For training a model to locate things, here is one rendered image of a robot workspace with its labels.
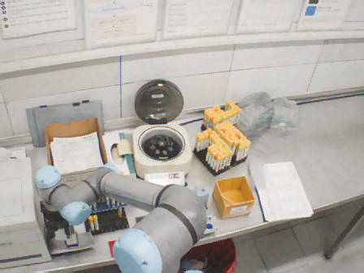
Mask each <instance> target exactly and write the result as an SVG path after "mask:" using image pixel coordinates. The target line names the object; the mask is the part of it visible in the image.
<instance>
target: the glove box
mask: <svg viewBox="0 0 364 273"><path fill-rule="evenodd" d="M102 137H103V141H104V144H105V147H106V154H107V158H108V162H109V163H113V164H114V165H115V166H117V167H118V168H119V170H120V171H123V172H124V175H125V176H126V174H129V175H130V176H131V177H134V178H136V172H135V169H134V165H133V163H132V161H133V152H132V148H131V144H130V143H129V141H128V140H127V139H125V135H124V132H119V133H116V134H110V135H103V136H102ZM131 157H132V159H131Z"/></svg>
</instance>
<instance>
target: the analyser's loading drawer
mask: <svg viewBox="0 0 364 273"><path fill-rule="evenodd" d="M76 238H77V242H78V244H74V245H67V242H66V241H65V240H55V239H54V238H51V239H49V238H48V239H47V243H48V249H49V251H50V254H58V253H62V252H65V253H66V252H67V251H72V250H74V251H75V250H80V249H87V248H92V247H93V249H94V244H93V235H92V232H91V229H89V232H83V233H81V234H80V233H78V234H77V232H76Z"/></svg>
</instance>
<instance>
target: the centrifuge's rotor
mask: <svg viewBox="0 0 364 273"><path fill-rule="evenodd" d="M179 151H180V148H179V144H178V143H177V142H176V141H175V140H174V139H173V138H170V137H169V136H167V135H155V136H152V137H151V138H149V139H148V140H147V141H146V142H145V144H144V153H145V154H147V155H148V156H150V157H151V158H155V159H158V160H167V159H170V158H174V157H175V156H177V155H179Z"/></svg>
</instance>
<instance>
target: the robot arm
mask: <svg viewBox="0 0 364 273"><path fill-rule="evenodd" d="M35 179H36V184H37V187H38V190H39V193H40V195H41V199H42V201H40V211H41V213H42V214H43V218H44V224H45V227H46V231H47V232H55V231H57V232H58V231H59V234H58V235H57V236H55V237H54V238H55V240H57V241H62V240H65V241H68V242H71V241H72V234H71V230H70V228H69V227H70V224H72V225H80V224H82V223H84V222H85V221H86V219H87V218H88V217H89V216H90V215H91V210H90V206H91V205H93V204H94V203H96V201H98V200H99V199H101V198H102V197H109V198H111V199H113V200H115V201H118V202H121V203H124V204H126V205H129V206H133V207H135V208H137V209H139V210H143V211H145V212H149V214H148V215H146V216H145V217H144V218H143V219H142V220H141V221H139V222H138V223H137V224H135V225H134V226H133V227H131V228H130V229H128V230H126V232H124V233H123V234H122V236H121V237H120V238H119V239H118V240H117V241H116V242H115V244H114V246H113V254H114V258H115V262H116V264H118V265H119V269H120V270H121V271H122V272H123V273H179V270H180V259H181V257H182V256H184V254H186V253H187V252H188V251H189V250H190V249H191V248H192V247H193V246H194V245H195V244H196V243H197V242H198V241H199V240H200V239H201V238H202V236H203V235H204V232H205V230H206V226H207V213H206V207H205V206H204V204H203V201H202V200H201V198H200V197H199V196H198V195H197V194H196V193H195V192H194V191H192V190H191V189H189V188H186V187H184V186H181V185H178V184H168V185H166V186H163V185H160V184H156V183H150V182H149V181H146V180H139V179H137V178H134V177H131V176H126V175H122V174H121V171H120V170H119V168H118V167H117V166H115V165H114V164H113V163H110V162H109V163H107V164H104V166H102V167H99V168H98V169H97V170H96V171H94V172H93V174H91V175H89V176H87V177H86V178H85V179H83V180H82V181H81V182H80V183H78V184H76V185H75V186H73V187H72V188H70V187H68V185H66V183H64V181H63V180H62V179H61V175H60V174H59V171H58V169H57V168H55V167H54V166H51V165H46V166H43V167H41V168H40V169H38V170H37V172H36V175H35ZM45 218H46V219H45ZM69 223H70V224H69ZM58 229H60V230H58ZM65 232H66V233H65Z"/></svg>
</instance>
